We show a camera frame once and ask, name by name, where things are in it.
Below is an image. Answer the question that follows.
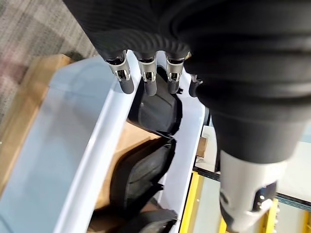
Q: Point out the yellow metal shelf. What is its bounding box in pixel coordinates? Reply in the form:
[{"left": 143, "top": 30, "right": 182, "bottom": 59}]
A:
[{"left": 179, "top": 125, "right": 311, "bottom": 233}]

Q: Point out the brown wooden pallet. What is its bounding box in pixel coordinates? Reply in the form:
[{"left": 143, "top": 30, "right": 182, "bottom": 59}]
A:
[{"left": 0, "top": 53, "right": 73, "bottom": 195}]

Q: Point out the black sole-shaped part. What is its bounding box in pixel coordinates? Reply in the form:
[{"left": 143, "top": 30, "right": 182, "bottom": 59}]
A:
[
  {"left": 93, "top": 208, "right": 179, "bottom": 233},
  {"left": 127, "top": 66, "right": 183, "bottom": 135},
  {"left": 109, "top": 138, "right": 177, "bottom": 212}
]

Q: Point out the translucent white plastic box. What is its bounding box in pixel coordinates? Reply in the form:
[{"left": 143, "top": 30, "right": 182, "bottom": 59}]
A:
[{"left": 0, "top": 50, "right": 207, "bottom": 233}]

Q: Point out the brown cardboard sheet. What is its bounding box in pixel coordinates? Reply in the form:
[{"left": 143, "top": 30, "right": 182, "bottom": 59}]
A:
[{"left": 87, "top": 121, "right": 162, "bottom": 233}]

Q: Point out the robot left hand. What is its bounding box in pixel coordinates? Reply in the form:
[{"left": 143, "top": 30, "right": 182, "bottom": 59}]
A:
[{"left": 62, "top": 0, "right": 311, "bottom": 233}]

